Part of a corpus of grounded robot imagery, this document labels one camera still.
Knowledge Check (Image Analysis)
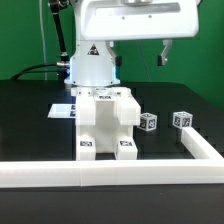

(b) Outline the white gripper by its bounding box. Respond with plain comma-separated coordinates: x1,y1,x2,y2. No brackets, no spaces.
76,0,200,67

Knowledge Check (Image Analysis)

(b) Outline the white chair back part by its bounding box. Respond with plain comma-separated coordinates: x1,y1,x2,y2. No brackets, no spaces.
71,87,141,126

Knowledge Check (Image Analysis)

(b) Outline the white tagged nut cube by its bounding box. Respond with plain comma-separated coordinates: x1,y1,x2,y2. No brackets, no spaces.
138,113,157,132
172,111,193,129

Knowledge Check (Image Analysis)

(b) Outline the white chair seat part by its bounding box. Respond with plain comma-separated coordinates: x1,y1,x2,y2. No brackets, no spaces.
94,101,133,153

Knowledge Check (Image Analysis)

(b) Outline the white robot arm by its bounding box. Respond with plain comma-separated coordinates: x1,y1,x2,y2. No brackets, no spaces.
65,0,201,87

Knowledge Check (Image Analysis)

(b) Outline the white base tag sheet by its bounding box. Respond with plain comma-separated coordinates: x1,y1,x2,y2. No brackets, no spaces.
48,104,76,118

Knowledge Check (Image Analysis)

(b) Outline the white U-shaped obstacle fence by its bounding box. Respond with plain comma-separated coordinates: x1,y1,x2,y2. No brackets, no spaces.
0,127,224,188

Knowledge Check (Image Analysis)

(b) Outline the black cable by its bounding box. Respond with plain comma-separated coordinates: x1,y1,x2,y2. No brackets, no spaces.
11,63,71,80

